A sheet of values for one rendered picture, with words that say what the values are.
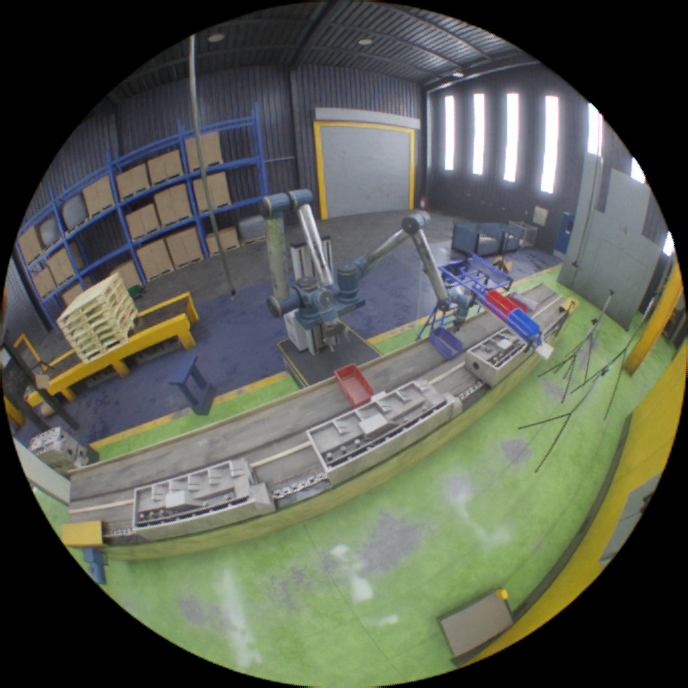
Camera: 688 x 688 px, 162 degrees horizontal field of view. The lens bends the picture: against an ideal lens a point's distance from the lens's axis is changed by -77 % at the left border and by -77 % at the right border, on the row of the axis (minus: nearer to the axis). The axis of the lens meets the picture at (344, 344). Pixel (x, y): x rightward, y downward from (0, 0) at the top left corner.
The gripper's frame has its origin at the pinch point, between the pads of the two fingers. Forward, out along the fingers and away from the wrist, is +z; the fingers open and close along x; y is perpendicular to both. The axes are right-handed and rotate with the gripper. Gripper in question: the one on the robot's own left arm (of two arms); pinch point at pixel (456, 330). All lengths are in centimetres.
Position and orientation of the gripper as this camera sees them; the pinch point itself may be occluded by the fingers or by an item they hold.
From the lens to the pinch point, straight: 248.6
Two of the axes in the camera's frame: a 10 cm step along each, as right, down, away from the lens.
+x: 8.9, -3.4, 3.1
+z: 0.5, 7.5, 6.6
